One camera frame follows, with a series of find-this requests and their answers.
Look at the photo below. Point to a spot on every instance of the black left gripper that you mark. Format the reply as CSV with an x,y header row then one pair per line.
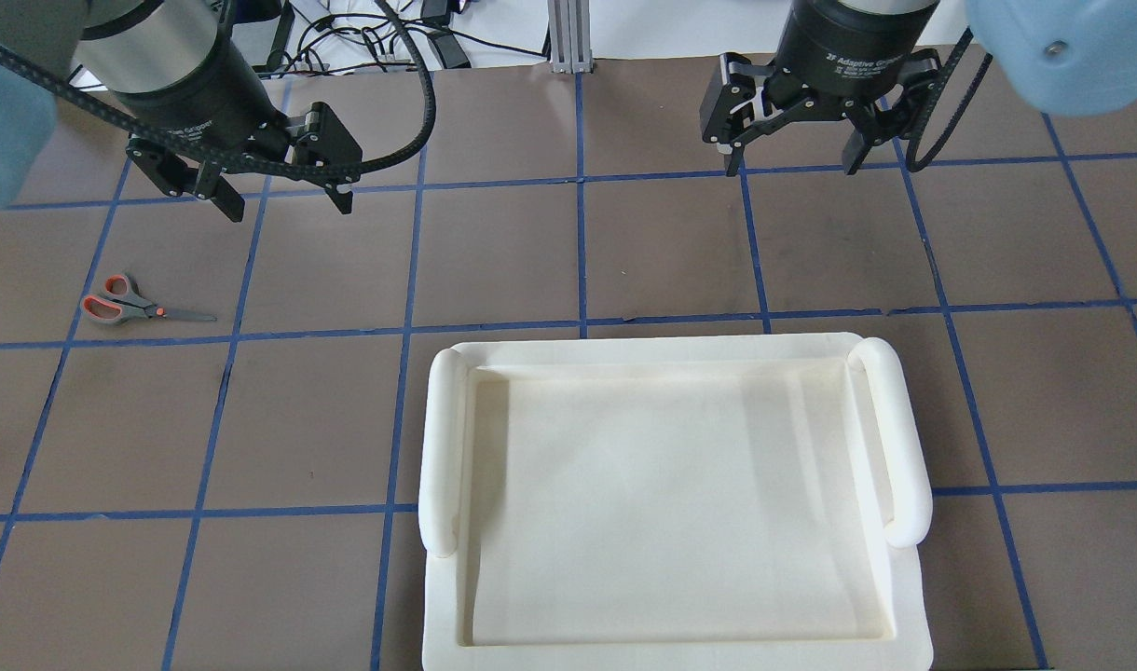
x,y
198,101

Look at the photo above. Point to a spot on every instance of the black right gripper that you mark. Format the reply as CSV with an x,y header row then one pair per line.
x,y
853,48

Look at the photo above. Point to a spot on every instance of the orange grey scissors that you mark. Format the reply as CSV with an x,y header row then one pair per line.
x,y
119,301

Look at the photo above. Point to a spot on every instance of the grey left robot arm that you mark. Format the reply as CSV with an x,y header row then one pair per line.
x,y
41,64

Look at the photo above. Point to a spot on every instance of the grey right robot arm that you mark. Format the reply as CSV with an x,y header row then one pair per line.
x,y
1065,58

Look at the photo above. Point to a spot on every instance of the white plastic tray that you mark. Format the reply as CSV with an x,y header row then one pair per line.
x,y
728,502

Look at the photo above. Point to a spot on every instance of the aluminium frame post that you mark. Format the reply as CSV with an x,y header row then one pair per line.
x,y
571,50

